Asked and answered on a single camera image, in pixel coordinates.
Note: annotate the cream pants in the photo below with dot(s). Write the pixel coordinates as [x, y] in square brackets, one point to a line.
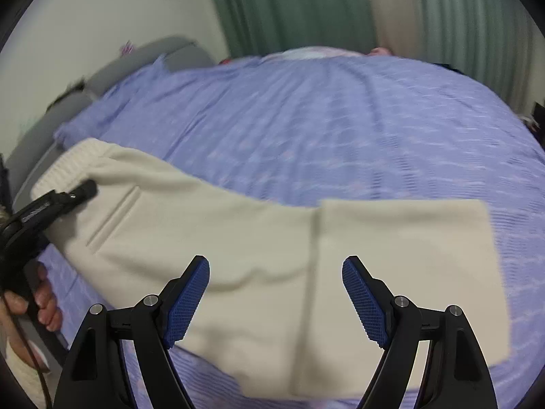
[255, 264]

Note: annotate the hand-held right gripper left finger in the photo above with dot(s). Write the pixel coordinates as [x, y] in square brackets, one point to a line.
[187, 302]

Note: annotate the grey padded headboard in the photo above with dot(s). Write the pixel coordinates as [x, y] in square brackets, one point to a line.
[106, 76]

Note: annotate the person's left forearm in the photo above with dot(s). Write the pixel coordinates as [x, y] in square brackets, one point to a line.
[21, 375]

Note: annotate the purple striped bedspread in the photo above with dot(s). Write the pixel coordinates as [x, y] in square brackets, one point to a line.
[340, 136]

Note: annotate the pink plush toy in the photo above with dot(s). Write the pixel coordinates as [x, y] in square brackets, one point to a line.
[380, 51]

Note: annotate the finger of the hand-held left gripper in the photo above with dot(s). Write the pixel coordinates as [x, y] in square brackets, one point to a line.
[83, 189]

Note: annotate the purple striped pillow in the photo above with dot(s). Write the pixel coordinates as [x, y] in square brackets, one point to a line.
[110, 108]

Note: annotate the green curtain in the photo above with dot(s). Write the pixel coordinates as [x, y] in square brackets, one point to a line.
[289, 8]
[477, 21]

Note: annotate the beige curtain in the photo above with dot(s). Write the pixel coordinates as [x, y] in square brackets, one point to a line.
[391, 8]

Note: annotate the white pink blanket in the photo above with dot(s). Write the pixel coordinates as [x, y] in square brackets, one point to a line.
[319, 53]

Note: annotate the person's left hand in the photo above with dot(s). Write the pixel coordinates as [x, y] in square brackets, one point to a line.
[47, 302]

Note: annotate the small purple toy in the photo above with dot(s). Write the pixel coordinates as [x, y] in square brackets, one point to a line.
[127, 47]

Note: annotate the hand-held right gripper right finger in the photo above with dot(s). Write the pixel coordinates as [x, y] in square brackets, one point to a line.
[366, 302]

